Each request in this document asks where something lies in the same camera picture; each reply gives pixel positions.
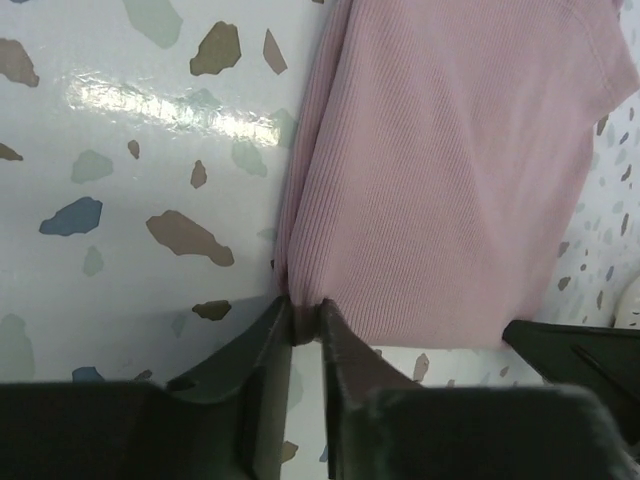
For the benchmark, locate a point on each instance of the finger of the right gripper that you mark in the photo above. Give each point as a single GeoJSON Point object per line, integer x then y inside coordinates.
{"type": "Point", "coordinates": [577, 354]}

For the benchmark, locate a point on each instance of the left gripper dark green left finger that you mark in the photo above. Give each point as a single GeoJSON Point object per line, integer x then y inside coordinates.
{"type": "Point", "coordinates": [222, 419]}

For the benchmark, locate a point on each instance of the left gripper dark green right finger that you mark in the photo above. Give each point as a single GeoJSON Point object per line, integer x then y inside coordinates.
{"type": "Point", "coordinates": [380, 424]}

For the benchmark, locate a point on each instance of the pink tank top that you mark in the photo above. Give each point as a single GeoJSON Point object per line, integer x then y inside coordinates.
{"type": "Point", "coordinates": [441, 150]}

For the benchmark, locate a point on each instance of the white perforated laundry basket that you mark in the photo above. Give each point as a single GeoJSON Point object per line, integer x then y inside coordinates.
{"type": "Point", "coordinates": [627, 311]}

